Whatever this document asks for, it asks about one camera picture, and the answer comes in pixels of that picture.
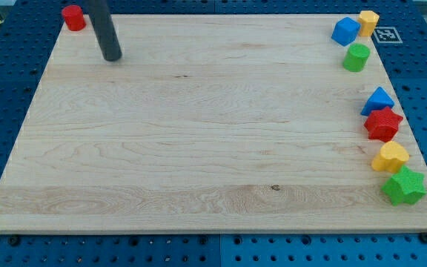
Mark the green cylinder block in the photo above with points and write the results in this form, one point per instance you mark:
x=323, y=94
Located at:
x=356, y=57

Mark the blue cube block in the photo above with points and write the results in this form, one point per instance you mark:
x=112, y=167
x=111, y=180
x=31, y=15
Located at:
x=345, y=31

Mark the red star block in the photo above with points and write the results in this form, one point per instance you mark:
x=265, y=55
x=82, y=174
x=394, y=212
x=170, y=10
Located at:
x=383, y=124

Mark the blue triangle block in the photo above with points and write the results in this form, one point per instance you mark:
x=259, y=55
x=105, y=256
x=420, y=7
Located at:
x=378, y=100

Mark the yellow heart block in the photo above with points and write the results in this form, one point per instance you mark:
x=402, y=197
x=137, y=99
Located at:
x=391, y=157

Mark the red cylinder block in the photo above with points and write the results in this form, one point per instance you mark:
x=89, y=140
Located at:
x=73, y=17

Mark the yellow hexagon block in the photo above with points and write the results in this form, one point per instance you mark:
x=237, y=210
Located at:
x=368, y=20

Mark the white fiducial marker tag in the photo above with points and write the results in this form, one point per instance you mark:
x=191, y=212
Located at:
x=387, y=35

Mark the green star block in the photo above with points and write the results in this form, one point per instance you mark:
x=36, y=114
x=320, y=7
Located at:
x=405, y=186

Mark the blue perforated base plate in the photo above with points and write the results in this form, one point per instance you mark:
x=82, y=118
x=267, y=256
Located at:
x=27, y=37

